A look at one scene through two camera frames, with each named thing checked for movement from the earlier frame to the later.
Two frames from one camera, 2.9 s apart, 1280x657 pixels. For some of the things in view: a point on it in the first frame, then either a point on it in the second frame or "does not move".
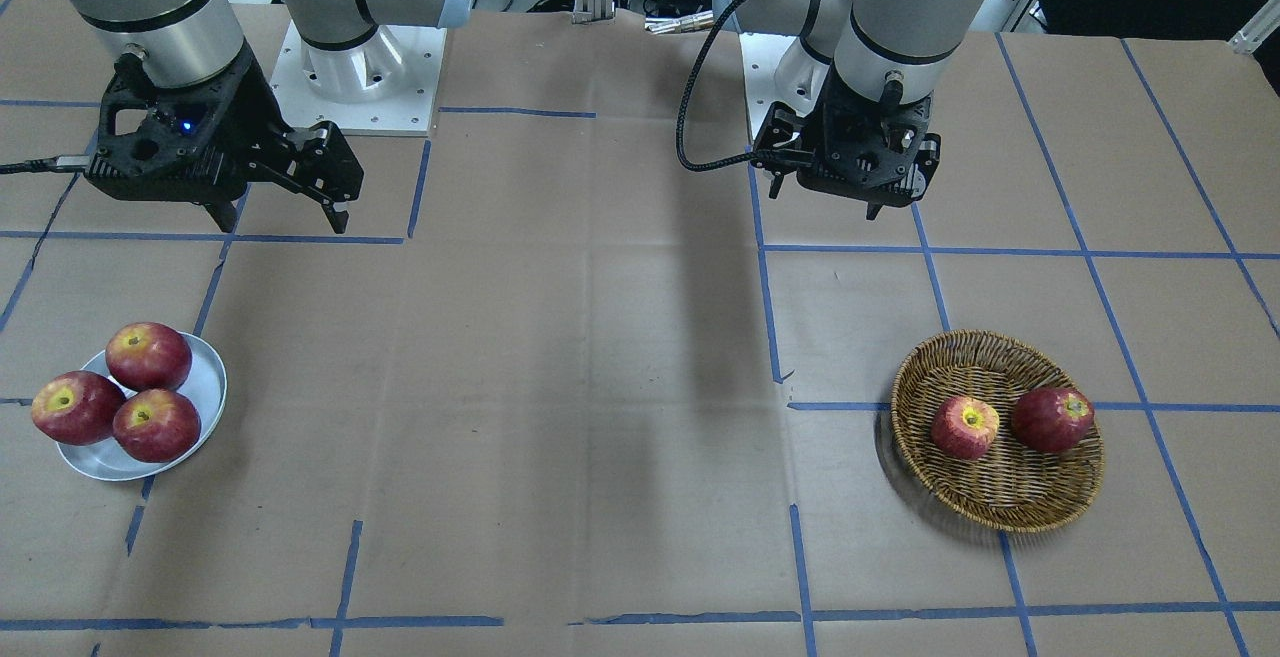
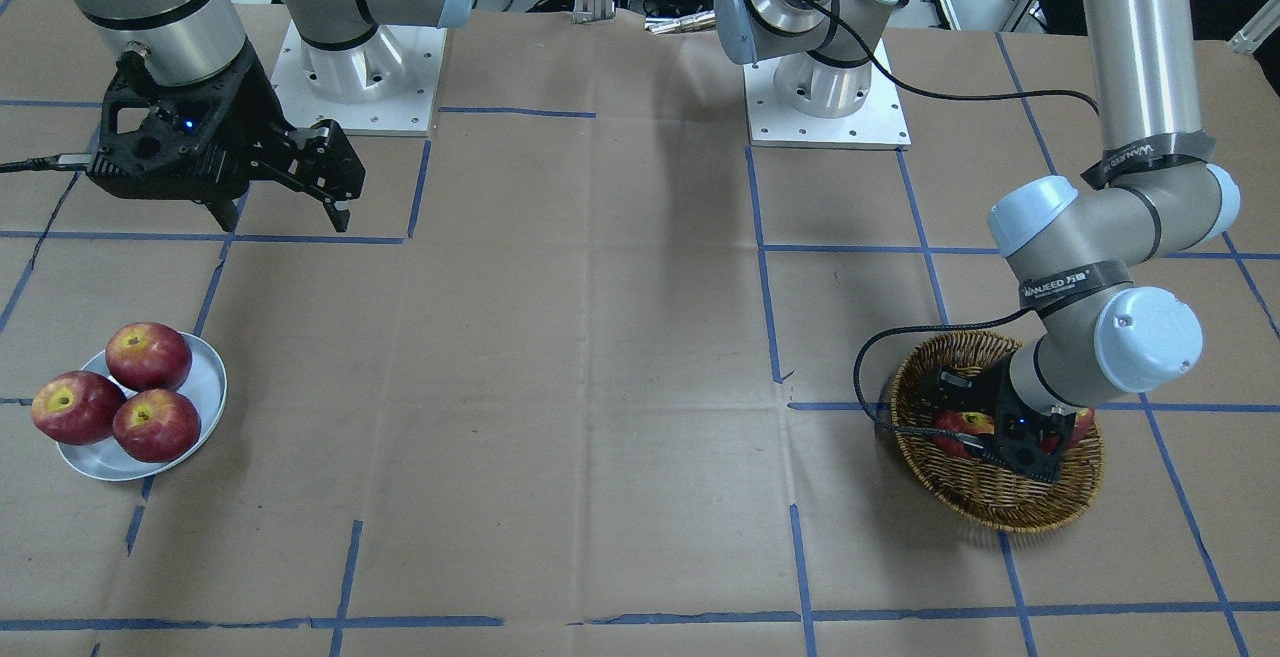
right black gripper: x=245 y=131 does not move
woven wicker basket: x=1011 y=488 does not move
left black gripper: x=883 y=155 -> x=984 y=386
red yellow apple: x=964 y=427 does not move
